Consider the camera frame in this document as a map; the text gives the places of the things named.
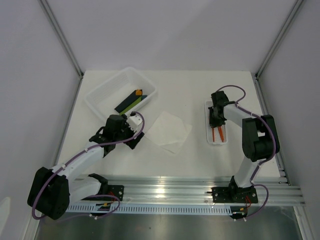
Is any orange plastic knife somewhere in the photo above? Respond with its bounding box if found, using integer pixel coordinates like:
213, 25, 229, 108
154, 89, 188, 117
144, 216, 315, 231
218, 126, 224, 143

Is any orange plastic fork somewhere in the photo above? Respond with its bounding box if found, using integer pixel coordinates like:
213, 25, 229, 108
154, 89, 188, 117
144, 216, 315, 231
206, 115, 215, 145

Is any white paper napkin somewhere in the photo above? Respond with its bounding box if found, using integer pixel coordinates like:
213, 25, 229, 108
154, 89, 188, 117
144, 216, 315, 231
145, 111, 193, 154

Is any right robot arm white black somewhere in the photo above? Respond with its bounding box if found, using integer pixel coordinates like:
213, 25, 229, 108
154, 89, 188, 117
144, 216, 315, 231
208, 90, 280, 203

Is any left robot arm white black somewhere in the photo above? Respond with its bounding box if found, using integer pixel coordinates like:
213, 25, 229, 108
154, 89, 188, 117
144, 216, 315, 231
27, 111, 145, 220

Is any green rolled napkin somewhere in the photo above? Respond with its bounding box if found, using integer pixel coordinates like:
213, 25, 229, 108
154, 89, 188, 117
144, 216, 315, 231
119, 95, 147, 115

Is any dark navy rolled napkin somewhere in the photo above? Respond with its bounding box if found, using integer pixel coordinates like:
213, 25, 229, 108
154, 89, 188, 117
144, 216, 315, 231
114, 89, 143, 114

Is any small white utensil tray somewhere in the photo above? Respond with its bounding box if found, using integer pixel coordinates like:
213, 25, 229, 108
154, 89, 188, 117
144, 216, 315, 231
204, 100, 228, 146

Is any large white plastic basket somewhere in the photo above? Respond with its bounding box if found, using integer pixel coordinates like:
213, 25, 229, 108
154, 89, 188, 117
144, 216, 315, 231
84, 67, 157, 122

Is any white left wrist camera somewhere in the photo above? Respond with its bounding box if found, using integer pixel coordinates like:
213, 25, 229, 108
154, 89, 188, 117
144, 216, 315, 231
126, 114, 143, 132

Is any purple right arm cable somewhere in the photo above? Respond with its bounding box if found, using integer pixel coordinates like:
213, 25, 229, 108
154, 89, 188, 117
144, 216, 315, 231
216, 84, 278, 218

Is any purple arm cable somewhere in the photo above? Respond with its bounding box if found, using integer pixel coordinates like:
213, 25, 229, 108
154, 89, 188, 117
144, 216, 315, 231
31, 111, 145, 221
216, 84, 278, 218

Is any right side aluminium rail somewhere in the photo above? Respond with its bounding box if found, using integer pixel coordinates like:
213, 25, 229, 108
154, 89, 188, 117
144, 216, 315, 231
252, 73, 291, 186

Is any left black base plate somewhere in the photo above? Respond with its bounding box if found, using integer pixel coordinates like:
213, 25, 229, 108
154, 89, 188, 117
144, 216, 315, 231
97, 185, 125, 201

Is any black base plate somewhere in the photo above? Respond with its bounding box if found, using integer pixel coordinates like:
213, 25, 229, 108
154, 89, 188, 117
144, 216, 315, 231
97, 185, 125, 201
211, 186, 258, 204

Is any aluminium mounting rail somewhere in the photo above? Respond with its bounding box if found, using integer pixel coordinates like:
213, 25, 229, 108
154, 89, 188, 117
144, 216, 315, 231
104, 174, 306, 206

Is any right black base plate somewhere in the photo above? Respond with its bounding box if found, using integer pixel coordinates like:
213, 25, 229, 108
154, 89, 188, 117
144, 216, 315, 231
211, 186, 258, 204

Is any white slotted cable duct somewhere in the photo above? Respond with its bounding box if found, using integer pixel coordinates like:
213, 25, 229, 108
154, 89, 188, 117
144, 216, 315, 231
66, 203, 232, 216

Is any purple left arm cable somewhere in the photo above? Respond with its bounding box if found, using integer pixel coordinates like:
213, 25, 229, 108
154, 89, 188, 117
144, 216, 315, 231
31, 111, 145, 221

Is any right aluminium frame post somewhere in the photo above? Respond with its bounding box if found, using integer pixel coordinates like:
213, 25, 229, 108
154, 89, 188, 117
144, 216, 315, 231
254, 0, 306, 80

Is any aluminium frame post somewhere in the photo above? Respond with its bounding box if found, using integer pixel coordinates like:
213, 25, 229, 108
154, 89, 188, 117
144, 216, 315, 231
254, 0, 306, 80
37, 0, 84, 78

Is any left aluminium frame post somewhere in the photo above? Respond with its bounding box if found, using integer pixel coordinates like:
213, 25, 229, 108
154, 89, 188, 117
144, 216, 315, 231
37, 0, 84, 78

